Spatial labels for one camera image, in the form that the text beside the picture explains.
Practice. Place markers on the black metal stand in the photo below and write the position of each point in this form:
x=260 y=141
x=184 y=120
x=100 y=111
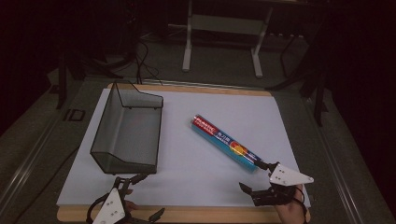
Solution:
x=62 y=87
x=319 y=102

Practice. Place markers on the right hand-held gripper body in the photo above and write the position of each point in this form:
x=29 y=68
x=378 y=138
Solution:
x=289 y=178

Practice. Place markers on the person's right hand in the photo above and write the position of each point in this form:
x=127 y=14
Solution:
x=291 y=214

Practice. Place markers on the white table mat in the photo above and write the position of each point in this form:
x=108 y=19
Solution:
x=202 y=186

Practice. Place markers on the person's left hand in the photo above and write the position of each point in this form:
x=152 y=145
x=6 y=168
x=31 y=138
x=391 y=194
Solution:
x=131 y=205

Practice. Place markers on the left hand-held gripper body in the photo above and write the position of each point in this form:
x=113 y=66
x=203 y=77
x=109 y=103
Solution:
x=110 y=208

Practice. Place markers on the white metal stand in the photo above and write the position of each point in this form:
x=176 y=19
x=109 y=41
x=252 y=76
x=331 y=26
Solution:
x=187 y=46

